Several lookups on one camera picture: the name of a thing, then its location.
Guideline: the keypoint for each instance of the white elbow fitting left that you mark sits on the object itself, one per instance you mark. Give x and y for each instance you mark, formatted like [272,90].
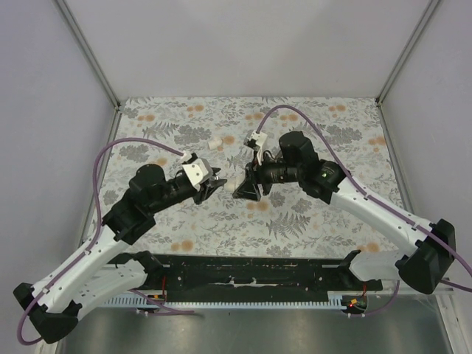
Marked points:
[214,143]

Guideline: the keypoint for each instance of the aluminium frame post left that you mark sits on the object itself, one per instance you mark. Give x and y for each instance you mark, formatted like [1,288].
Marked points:
[88,53]

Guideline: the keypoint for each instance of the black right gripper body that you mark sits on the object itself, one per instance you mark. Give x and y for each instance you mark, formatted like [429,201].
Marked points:
[255,182]

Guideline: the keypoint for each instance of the white slotted cable duct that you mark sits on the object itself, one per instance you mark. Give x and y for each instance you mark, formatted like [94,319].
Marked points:
[314,301]

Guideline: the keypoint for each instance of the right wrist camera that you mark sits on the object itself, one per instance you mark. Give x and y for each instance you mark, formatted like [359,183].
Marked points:
[257,141]

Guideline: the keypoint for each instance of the aluminium frame post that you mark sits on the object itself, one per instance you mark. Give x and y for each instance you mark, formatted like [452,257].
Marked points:
[406,52]
[88,53]

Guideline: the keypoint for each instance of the floral patterned table mat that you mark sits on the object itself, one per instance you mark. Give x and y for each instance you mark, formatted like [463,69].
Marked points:
[285,223]

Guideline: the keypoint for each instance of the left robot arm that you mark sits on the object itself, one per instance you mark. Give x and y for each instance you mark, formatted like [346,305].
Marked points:
[55,304]

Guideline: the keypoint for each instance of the white elbow fitting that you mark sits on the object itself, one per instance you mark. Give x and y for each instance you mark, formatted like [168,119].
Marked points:
[231,185]

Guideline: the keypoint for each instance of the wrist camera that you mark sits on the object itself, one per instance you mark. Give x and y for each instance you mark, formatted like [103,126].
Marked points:
[257,141]
[197,170]

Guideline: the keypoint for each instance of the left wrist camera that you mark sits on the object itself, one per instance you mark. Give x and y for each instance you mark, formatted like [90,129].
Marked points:
[197,170]

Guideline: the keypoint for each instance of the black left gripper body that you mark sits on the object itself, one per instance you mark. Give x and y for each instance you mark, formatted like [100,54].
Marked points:
[203,192]

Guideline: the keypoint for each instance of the aluminium frame post right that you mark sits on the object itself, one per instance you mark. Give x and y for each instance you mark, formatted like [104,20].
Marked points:
[406,52]

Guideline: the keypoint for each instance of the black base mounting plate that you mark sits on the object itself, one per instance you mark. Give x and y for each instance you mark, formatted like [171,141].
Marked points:
[214,278]

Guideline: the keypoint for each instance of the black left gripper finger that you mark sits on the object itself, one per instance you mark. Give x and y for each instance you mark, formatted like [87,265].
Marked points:
[214,173]
[207,190]

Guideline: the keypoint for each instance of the aluminium front rail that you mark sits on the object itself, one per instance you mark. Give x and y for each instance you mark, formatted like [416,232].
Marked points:
[442,287]

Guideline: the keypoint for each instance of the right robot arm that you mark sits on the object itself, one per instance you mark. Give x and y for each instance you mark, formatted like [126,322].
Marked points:
[421,258]

